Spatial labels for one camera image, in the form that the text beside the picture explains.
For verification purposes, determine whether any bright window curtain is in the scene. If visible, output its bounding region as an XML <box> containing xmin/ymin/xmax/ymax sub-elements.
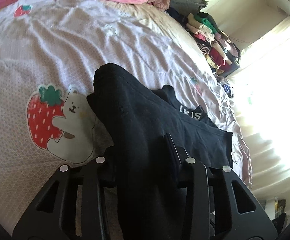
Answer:
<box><xmin>231</xmin><ymin>17</ymin><xmax>290</xmax><ymax>193</ymax></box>

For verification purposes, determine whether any dark navy garment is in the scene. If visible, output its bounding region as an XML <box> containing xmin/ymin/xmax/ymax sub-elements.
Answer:
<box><xmin>165</xmin><ymin>7</ymin><xmax>188</xmax><ymax>25</ymax></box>

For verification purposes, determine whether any pile of folded clothes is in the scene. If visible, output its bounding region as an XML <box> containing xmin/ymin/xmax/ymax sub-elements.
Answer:
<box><xmin>185</xmin><ymin>12</ymin><xmax>242</xmax><ymax>74</ymax></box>

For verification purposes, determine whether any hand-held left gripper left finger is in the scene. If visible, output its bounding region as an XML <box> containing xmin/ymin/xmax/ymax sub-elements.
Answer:
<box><xmin>12</xmin><ymin>156</ymin><xmax>117</xmax><ymax>240</ymax></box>

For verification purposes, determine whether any black sweater with orange patches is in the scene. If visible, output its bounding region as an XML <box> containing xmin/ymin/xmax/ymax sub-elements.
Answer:
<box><xmin>86</xmin><ymin>63</ymin><xmax>233</xmax><ymax>240</ymax></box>

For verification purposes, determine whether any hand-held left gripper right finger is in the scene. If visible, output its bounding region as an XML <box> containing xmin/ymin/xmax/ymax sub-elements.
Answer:
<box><xmin>164</xmin><ymin>132</ymin><xmax>278</xmax><ymax>240</ymax></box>

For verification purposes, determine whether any crumpled clothes heap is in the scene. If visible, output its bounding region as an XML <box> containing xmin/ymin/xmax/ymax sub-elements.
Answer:
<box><xmin>216</xmin><ymin>74</ymin><xmax>234</xmax><ymax>97</ymax></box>

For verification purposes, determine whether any lilac strawberry print blanket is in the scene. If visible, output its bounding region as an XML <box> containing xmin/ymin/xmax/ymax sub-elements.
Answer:
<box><xmin>0</xmin><ymin>0</ymin><xmax>253</xmax><ymax>188</ymax></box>

